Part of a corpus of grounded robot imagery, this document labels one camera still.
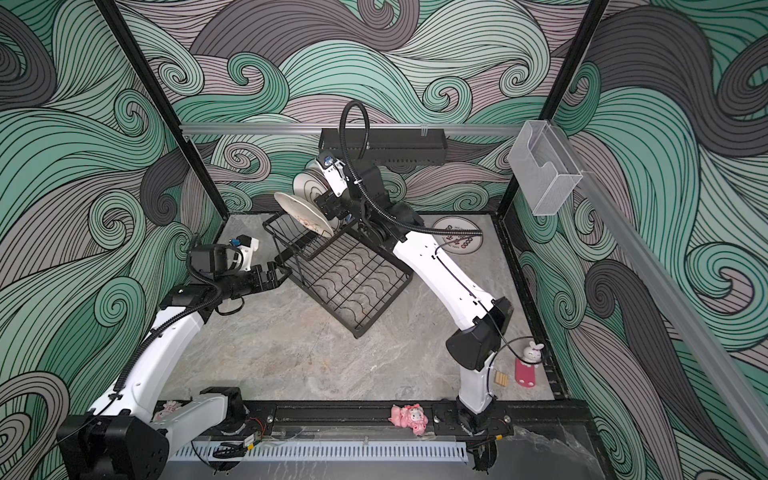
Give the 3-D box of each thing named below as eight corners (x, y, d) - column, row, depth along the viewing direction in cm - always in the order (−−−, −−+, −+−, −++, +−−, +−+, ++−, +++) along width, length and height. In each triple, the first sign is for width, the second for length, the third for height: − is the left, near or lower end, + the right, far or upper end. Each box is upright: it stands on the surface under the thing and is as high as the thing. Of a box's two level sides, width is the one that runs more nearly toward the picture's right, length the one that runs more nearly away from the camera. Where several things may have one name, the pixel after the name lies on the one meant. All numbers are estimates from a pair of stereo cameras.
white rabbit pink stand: (515, 384, 81) (529, 374, 73) (514, 352, 86) (526, 340, 79) (532, 388, 80) (547, 379, 73) (529, 356, 86) (543, 344, 78)
